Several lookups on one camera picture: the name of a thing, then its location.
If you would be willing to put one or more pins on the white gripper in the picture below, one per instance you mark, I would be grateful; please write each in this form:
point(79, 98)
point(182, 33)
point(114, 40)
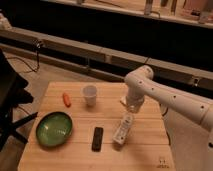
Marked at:
point(132, 107)

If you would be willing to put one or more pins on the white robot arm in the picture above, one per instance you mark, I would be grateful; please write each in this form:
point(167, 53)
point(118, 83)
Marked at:
point(196, 108)

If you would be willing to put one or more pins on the translucent plastic cup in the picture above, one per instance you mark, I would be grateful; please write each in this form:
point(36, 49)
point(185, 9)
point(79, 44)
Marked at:
point(90, 94)

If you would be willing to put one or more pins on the black remote control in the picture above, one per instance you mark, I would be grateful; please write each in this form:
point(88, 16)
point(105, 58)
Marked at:
point(97, 139)

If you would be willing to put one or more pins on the wooden table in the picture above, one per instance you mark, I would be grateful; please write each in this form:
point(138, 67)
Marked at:
point(91, 146)

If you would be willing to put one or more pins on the orange carrot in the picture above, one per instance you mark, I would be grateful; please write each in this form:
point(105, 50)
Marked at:
point(66, 100)

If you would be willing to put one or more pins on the green bowl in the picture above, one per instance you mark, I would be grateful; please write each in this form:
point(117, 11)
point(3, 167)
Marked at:
point(54, 129)

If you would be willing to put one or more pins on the black chair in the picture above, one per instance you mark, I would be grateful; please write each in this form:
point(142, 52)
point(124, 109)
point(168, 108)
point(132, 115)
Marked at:
point(12, 93)

